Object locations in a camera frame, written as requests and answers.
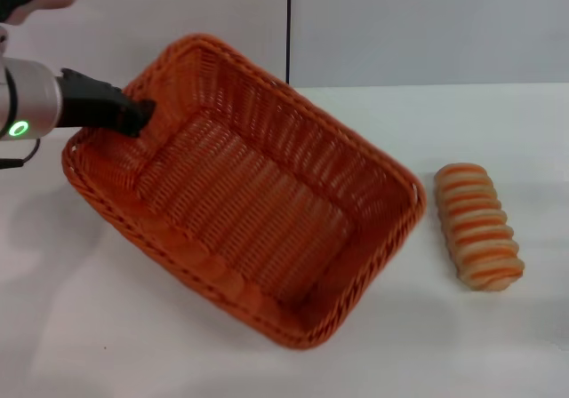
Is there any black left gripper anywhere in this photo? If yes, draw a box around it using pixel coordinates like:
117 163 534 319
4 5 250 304
56 68 157 139

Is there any orange woven plastic basket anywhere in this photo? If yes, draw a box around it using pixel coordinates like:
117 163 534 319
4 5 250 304
60 33 428 351

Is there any striped orange cream bread loaf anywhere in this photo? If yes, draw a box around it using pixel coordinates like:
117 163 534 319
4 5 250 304
433 162 525 291

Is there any thin black cable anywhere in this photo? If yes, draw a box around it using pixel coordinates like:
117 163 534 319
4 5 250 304
0 67 42 171

